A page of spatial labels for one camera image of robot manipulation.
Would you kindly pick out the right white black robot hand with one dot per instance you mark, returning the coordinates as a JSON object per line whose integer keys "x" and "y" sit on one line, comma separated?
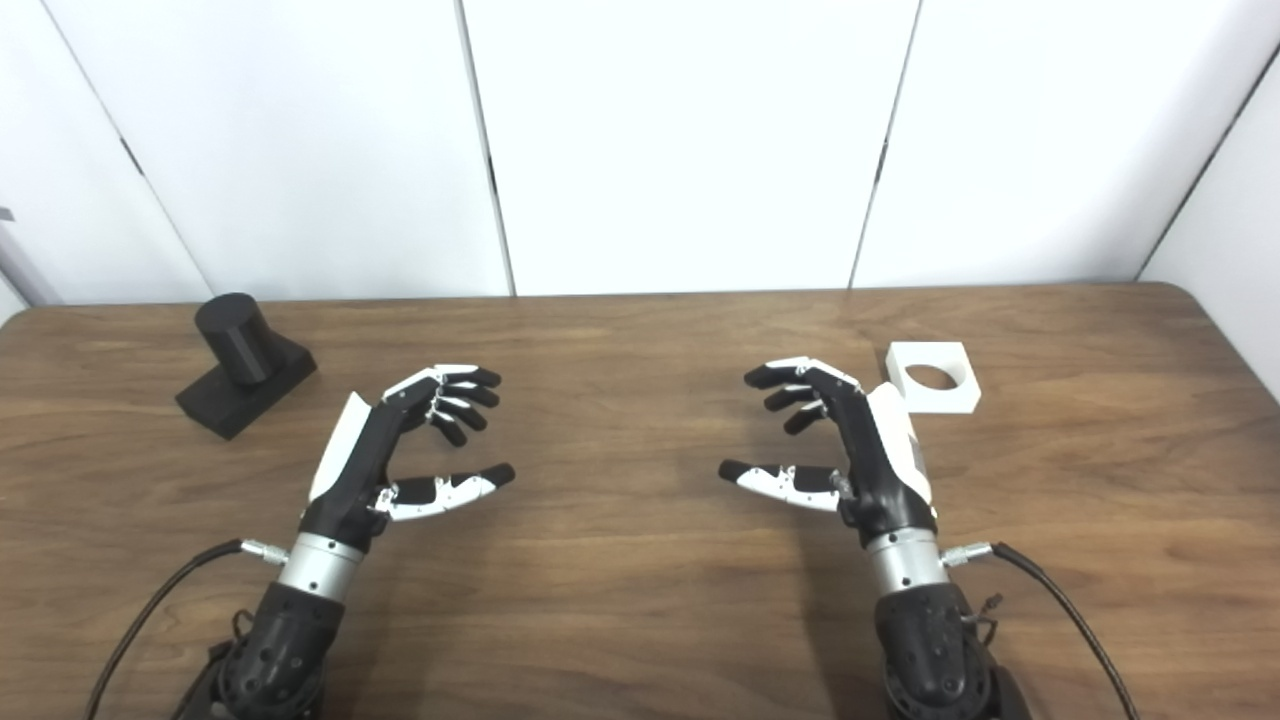
{"x": 880, "y": 470}

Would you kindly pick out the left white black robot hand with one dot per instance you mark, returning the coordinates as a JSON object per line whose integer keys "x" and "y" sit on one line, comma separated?
{"x": 350, "y": 470}

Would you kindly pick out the white square piece with hole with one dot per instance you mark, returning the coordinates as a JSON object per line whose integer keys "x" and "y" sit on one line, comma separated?
{"x": 960, "y": 395}

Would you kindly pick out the black peg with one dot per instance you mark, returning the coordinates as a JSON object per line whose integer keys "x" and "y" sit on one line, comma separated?
{"x": 240, "y": 345}

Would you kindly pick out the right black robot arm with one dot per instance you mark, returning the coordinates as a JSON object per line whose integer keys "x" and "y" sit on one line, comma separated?
{"x": 930, "y": 640}

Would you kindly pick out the grey wall post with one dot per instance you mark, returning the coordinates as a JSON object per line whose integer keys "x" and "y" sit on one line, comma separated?
{"x": 25, "y": 268}

